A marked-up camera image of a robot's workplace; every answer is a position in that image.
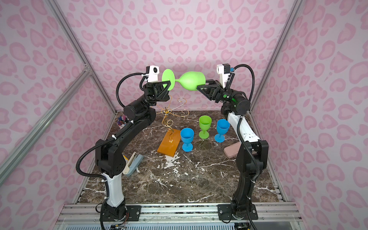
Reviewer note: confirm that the blue wine glass front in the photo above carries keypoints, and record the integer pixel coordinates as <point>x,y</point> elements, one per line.
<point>187,136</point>

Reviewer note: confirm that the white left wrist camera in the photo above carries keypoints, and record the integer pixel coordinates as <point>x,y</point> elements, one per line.
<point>152,73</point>

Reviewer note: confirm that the blue wine glass back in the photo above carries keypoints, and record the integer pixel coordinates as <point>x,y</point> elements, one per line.
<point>222,128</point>

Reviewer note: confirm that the wooden rack base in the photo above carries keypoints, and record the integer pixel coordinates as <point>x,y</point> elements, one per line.
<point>170,143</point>

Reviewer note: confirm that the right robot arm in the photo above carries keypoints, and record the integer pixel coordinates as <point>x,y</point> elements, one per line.
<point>252,156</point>

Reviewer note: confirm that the pink case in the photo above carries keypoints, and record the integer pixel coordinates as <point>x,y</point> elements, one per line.
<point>232,150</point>

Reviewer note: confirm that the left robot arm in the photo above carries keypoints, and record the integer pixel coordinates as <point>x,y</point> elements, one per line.
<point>109,153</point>

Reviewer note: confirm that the blue wine glass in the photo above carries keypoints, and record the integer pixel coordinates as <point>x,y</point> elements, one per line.
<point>222,128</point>
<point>187,136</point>

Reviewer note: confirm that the green wine glass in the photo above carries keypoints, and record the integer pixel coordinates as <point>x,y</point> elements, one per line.
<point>189,80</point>
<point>205,124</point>

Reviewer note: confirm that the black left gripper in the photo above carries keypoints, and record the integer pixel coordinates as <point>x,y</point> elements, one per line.
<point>153,90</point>

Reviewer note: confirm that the blue white stapler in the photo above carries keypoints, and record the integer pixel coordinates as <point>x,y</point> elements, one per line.
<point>132,163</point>

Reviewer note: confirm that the green wine glass back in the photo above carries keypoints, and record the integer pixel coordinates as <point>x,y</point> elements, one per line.
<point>189,80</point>

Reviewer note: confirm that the pink metal pen bucket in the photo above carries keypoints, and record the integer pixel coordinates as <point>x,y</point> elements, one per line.
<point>122,121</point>

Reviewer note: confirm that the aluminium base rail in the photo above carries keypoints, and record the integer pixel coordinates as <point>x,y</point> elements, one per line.
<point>185,216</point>

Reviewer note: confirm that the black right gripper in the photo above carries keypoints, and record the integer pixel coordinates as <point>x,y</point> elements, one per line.
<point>216,92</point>

